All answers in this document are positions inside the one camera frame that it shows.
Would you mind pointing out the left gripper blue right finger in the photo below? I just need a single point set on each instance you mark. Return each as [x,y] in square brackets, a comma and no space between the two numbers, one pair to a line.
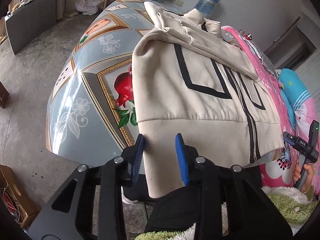
[182,157]

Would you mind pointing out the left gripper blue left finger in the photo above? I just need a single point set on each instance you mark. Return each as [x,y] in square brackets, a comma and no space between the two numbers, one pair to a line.
[137,158]

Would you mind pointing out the beige zip jacket black trim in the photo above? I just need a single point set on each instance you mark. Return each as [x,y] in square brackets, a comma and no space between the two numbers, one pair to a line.
[187,79]

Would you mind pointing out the pink floral blanket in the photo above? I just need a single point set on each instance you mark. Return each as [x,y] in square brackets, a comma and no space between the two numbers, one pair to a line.
[277,166]

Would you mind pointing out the fruit pattern blue tablecloth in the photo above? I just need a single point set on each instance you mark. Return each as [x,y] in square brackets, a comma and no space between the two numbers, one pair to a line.
[91,115]

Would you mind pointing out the blue striped pillow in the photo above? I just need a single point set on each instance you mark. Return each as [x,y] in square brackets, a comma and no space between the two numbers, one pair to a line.
[297,98]

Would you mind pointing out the blue water jug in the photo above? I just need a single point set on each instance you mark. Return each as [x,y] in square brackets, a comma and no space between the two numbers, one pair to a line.
[205,7]

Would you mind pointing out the white plastic bag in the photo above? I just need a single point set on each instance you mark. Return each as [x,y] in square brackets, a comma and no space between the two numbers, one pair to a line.
[88,7]

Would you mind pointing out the grey board panel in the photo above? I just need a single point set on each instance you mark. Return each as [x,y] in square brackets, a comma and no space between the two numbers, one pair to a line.
[29,22]

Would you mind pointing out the cardboard box with wires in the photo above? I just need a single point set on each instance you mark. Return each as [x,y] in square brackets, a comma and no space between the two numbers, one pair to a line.
[21,207]

